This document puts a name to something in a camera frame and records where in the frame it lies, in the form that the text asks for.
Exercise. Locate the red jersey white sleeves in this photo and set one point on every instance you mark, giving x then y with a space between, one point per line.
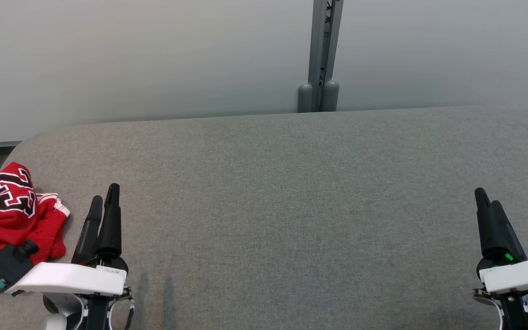
7 192

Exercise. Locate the grey metal wall post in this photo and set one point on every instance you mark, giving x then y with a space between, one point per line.
321 46

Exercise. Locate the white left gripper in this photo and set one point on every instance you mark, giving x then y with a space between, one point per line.
71 278

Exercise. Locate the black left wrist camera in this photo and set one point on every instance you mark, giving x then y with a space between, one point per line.
7 266

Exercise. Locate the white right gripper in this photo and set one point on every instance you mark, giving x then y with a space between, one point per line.
520 275

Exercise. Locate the red shorts white stripes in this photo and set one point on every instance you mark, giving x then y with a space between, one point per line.
48 233

